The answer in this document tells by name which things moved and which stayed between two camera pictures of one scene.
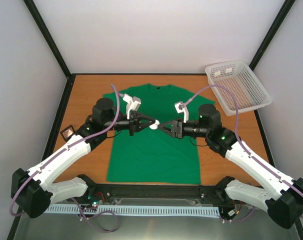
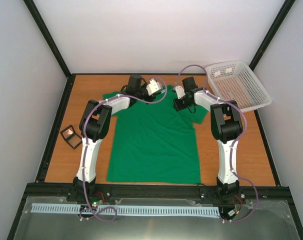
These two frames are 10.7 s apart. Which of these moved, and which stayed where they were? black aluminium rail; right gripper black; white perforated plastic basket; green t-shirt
Moved: right gripper black
Stayed: black aluminium rail; white perforated plastic basket; green t-shirt
